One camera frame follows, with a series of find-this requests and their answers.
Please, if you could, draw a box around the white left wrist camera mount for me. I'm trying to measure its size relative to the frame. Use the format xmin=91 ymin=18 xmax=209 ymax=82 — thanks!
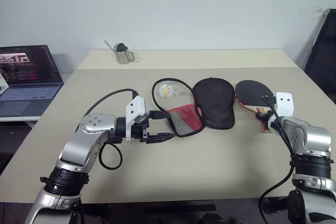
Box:
xmin=125 ymin=96 xmax=146 ymax=141

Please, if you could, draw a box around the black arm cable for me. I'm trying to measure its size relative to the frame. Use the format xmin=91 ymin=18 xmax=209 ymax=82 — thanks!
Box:
xmin=85 ymin=89 xmax=139 ymax=170
xmin=258 ymin=94 xmax=296 ymax=224

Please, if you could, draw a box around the small metal watering can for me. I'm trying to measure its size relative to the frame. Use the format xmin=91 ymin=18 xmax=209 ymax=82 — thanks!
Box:
xmin=103 ymin=39 xmax=136 ymax=65

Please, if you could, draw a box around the black rubber table tennis paddle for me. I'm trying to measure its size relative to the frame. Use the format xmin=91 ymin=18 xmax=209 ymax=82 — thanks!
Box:
xmin=235 ymin=79 xmax=275 ymax=134

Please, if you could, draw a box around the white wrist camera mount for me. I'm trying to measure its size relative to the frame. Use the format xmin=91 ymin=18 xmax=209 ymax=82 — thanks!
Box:
xmin=125 ymin=96 xmax=146 ymax=141
xmin=274 ymin=92 xmax=294 ymax=117

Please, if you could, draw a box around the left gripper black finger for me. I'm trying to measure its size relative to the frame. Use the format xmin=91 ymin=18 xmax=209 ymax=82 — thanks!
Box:
xmin=148 ymin=110 xmax=173 ymax=121
xmin=144 ymin=132 xmax=176 ymax=145

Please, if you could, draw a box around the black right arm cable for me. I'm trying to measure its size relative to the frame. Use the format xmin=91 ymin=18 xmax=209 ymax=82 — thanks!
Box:
xmin=258 ymin=94 xmax=296 ymax=224

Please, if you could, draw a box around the open grey laptop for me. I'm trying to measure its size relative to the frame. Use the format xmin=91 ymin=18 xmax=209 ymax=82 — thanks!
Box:
xmin=0 ymin=45 xmax=65 ymax=118

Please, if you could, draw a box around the white side table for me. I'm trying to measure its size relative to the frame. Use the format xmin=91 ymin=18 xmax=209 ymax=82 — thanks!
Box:
xmin=0 ymin=115 xmax=41 ymax=130

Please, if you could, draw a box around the black red mesh paddle case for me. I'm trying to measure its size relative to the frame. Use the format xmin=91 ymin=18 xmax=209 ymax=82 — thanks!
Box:
xmin=151 ymin=76 xmax=236 ymax=138

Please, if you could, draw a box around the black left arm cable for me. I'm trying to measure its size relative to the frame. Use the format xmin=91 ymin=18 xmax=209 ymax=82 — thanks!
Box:
xmin=85 ymin=89 xmax=139 ymax=170

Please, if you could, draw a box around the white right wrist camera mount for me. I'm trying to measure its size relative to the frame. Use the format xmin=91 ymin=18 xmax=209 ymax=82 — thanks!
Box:
xmin=274 ymin=92 xmax=294 ymax=117

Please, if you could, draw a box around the dark rounded shape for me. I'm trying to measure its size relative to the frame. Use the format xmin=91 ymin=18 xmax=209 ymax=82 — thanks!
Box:
xmin=198 ymin=212 xmax=237 ymax=224

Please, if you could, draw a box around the white plush zipper charm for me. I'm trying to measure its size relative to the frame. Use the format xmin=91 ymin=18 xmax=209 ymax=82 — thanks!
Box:
xmin=156 ymin=82 xmax=193 ymax=99

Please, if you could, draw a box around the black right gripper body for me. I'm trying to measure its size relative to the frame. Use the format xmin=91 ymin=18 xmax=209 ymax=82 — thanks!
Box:
xmin=259 ymin=111 xmax=278 ymax=132

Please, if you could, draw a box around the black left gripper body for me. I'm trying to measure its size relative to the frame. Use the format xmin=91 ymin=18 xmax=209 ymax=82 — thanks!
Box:
xmin=130 ymin=110 xmax=151 ymax=143

